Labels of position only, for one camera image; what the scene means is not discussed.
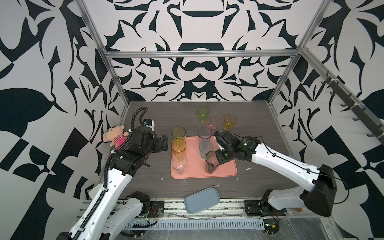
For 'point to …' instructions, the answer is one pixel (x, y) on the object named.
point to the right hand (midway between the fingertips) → (218, 155)
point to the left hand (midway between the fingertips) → (158, 135)
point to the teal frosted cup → (205, 146)
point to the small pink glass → (212, 122)
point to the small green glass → (202, 112)
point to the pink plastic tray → (193, 158)
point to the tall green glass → (178, 132)
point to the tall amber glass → (178, 145)
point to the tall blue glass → (204, 134)
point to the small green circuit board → (271, 227)
